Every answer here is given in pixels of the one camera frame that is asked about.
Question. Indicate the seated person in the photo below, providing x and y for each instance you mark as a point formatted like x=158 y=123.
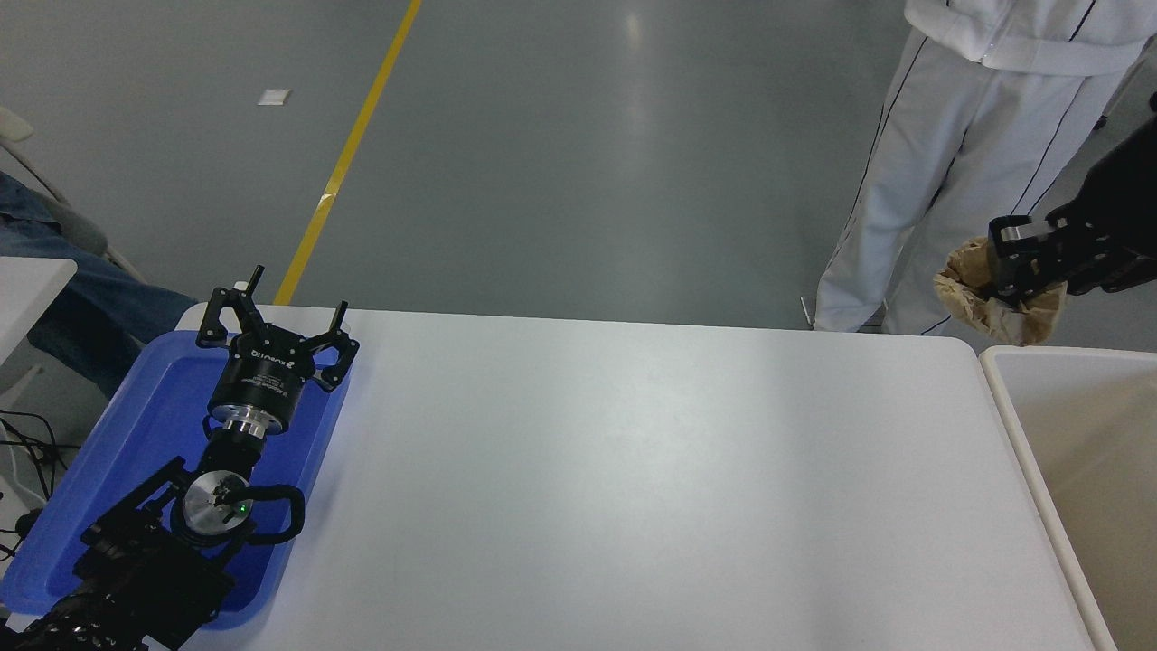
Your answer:
x=81 y=307

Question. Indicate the white paper scrap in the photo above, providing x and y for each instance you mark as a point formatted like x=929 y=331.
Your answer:
x=274 y=96

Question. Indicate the tan paper ball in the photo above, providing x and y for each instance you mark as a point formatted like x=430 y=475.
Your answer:
x=972 y=298

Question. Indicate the small white side table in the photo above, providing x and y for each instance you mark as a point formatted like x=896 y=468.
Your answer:
x=27 y=289

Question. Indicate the large pale bin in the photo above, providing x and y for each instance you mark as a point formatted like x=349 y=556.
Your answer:
x=1094 y=452

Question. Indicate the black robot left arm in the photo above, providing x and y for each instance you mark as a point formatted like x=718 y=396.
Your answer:
x=136 y=570

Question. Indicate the grey and white chair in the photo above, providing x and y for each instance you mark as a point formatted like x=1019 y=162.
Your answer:
x=72 y=231

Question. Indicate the blue plastic tray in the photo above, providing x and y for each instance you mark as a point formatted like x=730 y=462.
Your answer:
x=154 y=416

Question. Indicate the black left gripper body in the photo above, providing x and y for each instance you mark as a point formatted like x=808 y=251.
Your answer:
x=258 y=380

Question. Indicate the standing person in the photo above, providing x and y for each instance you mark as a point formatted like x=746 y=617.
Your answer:
x=940 y=181

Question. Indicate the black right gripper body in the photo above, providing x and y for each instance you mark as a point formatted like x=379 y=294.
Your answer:
x=1125 y=194

